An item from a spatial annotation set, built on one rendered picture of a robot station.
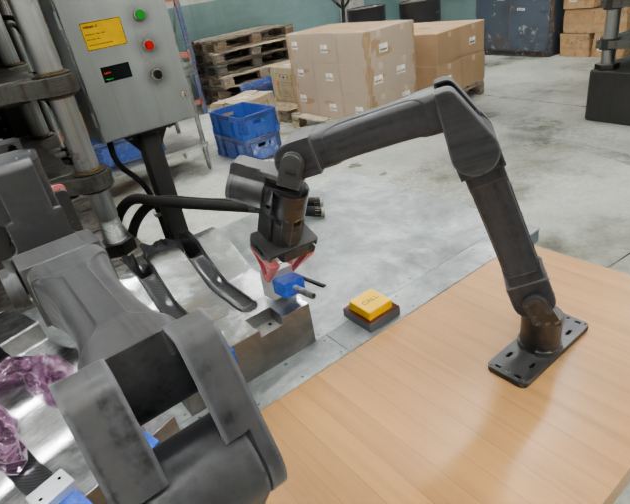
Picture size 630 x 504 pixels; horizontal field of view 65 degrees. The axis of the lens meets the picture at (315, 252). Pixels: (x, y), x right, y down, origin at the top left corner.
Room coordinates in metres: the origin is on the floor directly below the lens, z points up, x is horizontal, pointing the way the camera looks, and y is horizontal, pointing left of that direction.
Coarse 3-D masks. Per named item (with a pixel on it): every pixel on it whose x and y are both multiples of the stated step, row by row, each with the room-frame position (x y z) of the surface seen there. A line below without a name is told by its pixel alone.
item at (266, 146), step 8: (216, 136) 4.79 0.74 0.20; (264, 136) 4.47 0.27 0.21; (272, 136) 4.52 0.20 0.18; (224, 144) 4.68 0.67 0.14; (232, 144) 4.55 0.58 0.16; (240, 144) 4.43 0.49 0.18; (248, 144) 4.37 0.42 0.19; (256, 144) 4.41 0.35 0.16; (264, 144) 4.45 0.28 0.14; (272, 144) 4.51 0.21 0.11; (280, 144) 4.56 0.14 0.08; (224, 152) 4.73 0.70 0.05; (232, 152) 4.59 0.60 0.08; (240, 152) 4.46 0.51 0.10; (248, 152) 4.36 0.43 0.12; (256, 152) 4.41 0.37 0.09; (264, 152) 4.45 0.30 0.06; (272, 152) 4.50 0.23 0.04
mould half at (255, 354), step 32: (160, 256) 0.95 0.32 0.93; (224, 256) 0.95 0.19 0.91; (128, 288) 0.86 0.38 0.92; (192, 288) 0.87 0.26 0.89; (256, 288) 0.83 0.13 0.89; (224, 320) 0.74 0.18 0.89; (288, 320) 0.72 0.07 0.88; (256, 352) 0.68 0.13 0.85; (288, 352) 0.71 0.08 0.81; (192, 416) 0.61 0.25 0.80
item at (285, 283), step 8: (280, 264) 0.80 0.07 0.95; (288, 264) 0.79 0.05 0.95; (280, 272) 0.78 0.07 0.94; (288, 272) 0.79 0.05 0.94; (264, 280) 0.78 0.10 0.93; (272, 280) 0.76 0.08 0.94; (280, 280) 0.76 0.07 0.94; (288, 280) 0.75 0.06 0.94; (296, 280) 0.75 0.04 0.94; (264, 288) 0.78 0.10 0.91; (272, 288) 0.76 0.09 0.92; (280, 288) 0.74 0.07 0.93; (288, 288) 0.74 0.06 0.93; (296, 288) 0.73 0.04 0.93; (304, 288) 0.72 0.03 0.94; (272, 296) 0.76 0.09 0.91; (280, 296) 0.77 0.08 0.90; (288, 296) 0.73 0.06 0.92; (312, 296) 0.70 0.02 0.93
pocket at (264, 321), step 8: (264, 312) 0.75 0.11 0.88; (272, 312) 0.75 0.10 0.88; (248, 320) 0.73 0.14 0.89; (256, 320) 0.74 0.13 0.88; (264, 320) 0.74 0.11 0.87; (272, 320) 0.75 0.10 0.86; (280, 320) 0.73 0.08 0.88; (256, 328) 0.73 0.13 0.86; (264, 328) 0.73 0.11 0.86; (272, 328) 0.71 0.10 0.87
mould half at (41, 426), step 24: (0, 336) 0.78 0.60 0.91; (24, 336) 0.78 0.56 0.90; (72, 360) 0.69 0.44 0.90; (24, 408) 0.59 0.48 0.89; (48, 408) 0.59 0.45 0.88; (24, 432) 0.56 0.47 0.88; (48, 432) 0.56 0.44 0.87; (168, 432) 0.55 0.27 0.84; (48, 456) 0.52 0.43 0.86; (72, 456) 0.52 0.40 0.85; (0, 480) 0.49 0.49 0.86
